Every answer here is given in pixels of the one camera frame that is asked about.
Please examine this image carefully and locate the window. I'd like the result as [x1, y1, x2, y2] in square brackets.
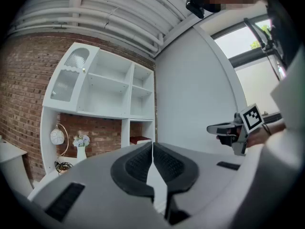
[211, 18, 283, 115]

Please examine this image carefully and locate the white low cabinet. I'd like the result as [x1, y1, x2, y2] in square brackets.
[0, 139, 33, 196]

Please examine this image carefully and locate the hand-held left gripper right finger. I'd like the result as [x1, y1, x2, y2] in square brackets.
[153, 142, 200, 225]

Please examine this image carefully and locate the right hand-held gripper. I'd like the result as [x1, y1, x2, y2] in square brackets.
[206, 103, 265, 156]

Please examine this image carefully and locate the white shelving unit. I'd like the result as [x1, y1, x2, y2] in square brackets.
[28, 42, 156, 200]

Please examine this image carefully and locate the person's right forearm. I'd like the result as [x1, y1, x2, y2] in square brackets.
[246, 123, 287, 149]

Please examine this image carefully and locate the white vase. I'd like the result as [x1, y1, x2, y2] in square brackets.
[76, 146, 88, 163]

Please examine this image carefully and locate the blue white flower bunch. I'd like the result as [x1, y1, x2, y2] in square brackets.
[72, 134, 91, 148]

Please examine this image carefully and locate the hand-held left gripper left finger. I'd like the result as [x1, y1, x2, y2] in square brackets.
[111, 142, 155, 198]

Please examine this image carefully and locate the black lamp cable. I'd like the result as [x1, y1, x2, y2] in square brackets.
[54, 160, 73, 175]

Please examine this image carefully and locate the white globe lamp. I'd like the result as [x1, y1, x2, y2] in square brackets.
[50, 123, 77, 168]

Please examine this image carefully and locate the row of white ceiling pipes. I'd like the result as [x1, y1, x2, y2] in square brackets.
[9, 7, 165, 57]

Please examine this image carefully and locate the reeded glass cabinet door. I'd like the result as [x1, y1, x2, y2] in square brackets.
[50, 47, 91, 103]

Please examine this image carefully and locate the black head camera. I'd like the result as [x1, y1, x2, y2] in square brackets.
[185, 0, 206, 19]

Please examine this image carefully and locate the black head rig cable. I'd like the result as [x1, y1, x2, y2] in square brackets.
[243, 17, 286, 81]

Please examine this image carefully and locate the dark red hardcover book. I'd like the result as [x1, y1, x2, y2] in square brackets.
[130, 135, 152, 146]

